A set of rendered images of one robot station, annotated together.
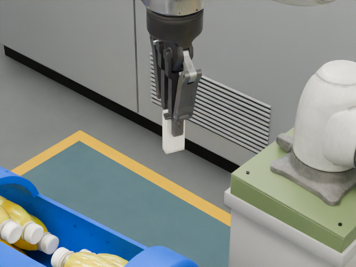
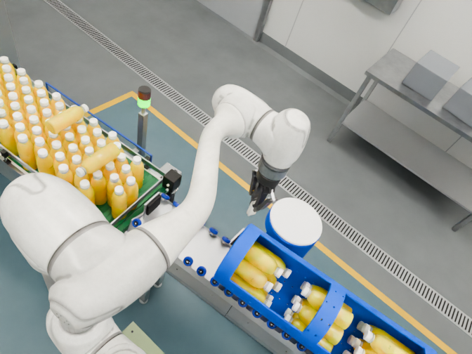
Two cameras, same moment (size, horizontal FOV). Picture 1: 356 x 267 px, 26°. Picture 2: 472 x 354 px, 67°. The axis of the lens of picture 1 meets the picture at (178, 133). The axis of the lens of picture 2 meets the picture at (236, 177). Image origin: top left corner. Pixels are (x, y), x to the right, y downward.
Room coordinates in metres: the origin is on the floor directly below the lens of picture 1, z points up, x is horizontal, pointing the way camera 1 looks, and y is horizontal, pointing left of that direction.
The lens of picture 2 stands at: (1.58, -0.32, 2.45)
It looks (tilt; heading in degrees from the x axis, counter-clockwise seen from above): 49 degrees down; 161
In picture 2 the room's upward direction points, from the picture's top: 22 degrees clockwise
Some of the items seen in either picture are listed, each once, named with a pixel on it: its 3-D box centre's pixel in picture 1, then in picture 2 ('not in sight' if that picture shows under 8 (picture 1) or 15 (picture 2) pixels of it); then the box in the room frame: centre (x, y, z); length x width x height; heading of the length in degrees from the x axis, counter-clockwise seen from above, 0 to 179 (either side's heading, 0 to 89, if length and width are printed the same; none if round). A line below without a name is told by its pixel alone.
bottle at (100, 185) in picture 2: not in sight; (98, 187); (0.55, -0.58, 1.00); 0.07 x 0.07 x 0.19
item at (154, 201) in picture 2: not in sight; (152, 206); (0.62, -0.33, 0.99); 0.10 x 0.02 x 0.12; 145
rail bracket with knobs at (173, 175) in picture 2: not in sight; (171, 181); (0.43, -0.25, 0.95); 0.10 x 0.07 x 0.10; 145
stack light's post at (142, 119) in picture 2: not in sight; (139, 175); (0.11, -0.44, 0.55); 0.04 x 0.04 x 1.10; 55
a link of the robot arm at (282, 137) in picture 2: not in sight; (283, 135); (0.91, -0.01, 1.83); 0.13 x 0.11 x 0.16; 48
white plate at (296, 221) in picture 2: not in sight; (296, 220); (0.64, 0.38, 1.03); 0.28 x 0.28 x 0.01
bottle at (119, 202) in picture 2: not in sight; (119, 203); (0.63, -0.48, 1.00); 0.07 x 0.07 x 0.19
